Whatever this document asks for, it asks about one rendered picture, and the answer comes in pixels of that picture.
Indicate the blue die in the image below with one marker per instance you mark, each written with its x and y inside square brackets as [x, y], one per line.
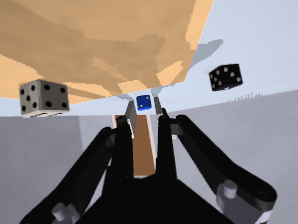
[143, 102]

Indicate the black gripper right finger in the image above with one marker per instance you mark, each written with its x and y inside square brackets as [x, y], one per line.
[241, 196]

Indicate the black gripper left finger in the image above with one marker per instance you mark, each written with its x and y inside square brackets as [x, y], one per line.
[70, 199]

